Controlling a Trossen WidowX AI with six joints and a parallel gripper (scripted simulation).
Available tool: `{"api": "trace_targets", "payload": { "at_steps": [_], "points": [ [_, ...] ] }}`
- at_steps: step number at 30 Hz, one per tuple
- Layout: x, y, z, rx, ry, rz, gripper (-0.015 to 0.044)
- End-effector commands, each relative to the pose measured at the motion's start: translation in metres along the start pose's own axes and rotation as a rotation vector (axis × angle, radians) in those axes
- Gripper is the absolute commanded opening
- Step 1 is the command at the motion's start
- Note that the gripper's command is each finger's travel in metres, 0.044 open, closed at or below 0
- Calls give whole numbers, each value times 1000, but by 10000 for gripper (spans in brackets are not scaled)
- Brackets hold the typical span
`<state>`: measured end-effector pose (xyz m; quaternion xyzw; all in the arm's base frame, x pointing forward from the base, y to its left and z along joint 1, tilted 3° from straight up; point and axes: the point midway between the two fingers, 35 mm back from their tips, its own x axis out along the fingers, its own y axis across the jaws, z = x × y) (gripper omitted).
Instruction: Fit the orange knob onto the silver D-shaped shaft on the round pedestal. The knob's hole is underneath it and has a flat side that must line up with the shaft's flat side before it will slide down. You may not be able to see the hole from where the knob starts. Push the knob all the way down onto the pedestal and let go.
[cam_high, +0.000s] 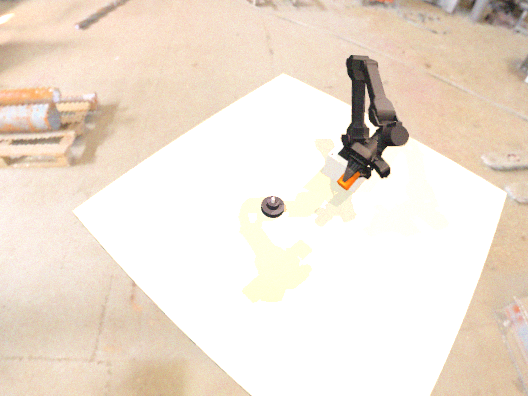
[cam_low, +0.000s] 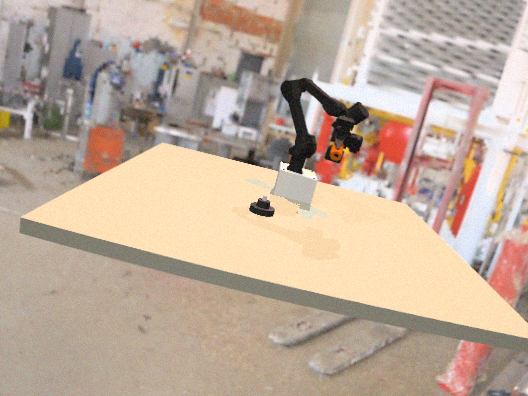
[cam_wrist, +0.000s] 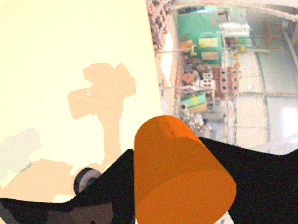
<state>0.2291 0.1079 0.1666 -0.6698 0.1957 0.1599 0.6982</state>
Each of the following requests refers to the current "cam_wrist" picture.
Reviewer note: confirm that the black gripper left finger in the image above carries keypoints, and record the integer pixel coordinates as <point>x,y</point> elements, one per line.
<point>110,199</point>

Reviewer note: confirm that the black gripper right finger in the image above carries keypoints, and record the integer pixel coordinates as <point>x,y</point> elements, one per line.
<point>265,183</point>

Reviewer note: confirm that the orange knob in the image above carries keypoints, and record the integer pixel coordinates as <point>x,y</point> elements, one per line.
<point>177,180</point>

